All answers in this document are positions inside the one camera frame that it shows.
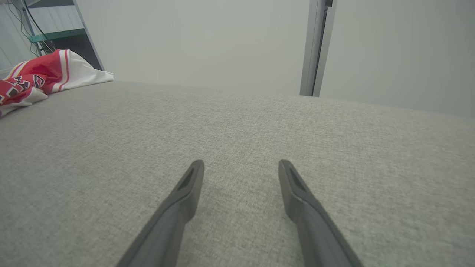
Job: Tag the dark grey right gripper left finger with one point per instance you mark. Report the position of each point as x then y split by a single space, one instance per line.
174 222

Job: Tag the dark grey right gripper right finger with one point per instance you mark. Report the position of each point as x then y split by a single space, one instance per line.
315 230

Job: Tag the red white-sleeved T-shirt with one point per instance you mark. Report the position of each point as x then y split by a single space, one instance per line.
48 72

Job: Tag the grey fabric sofa surface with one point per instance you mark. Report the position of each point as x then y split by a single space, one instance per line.
237 133

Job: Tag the grey metal shelf rack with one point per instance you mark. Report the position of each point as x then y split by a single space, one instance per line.
76 40

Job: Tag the grey metal partition post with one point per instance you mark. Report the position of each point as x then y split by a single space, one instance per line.
313 48

